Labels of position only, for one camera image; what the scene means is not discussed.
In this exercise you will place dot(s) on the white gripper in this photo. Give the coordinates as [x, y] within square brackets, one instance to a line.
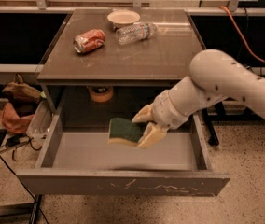
[164, 110]

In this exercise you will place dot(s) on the green and yellow sponge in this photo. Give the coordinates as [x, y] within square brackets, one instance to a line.
[124, 131]

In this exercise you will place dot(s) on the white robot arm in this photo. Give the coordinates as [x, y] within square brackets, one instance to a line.
[213, 77]

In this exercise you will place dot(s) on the open grey top drawer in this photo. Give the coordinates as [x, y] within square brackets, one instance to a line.
[77, 158]

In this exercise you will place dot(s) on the roll of tan tape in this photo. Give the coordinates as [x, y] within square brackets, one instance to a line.
[101, 94]

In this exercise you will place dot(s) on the black stand leg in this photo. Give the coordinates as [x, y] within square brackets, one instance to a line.
[213, 140]

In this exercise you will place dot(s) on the grey cabinet with tabletop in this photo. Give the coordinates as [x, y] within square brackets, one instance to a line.
[138, 72]

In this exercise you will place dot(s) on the clear plastic water bottle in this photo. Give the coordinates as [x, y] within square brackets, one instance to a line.
[136, 32]

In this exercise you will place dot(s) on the crushed red soda can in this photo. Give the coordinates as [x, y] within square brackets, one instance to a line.
[88, 41]

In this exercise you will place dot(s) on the white ceramic bowl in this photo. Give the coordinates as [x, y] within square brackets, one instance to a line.
[121, 18]

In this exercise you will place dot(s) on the clear plastic bag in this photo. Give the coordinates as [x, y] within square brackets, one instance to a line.
[39, 125]

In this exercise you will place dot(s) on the brown cloth bag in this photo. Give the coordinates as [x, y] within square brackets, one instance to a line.
[19, 92]

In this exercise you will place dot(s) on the orange cloth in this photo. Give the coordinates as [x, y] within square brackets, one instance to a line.
[12, 122]

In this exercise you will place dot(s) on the black power adapter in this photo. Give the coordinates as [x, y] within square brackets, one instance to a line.
[12, 141]

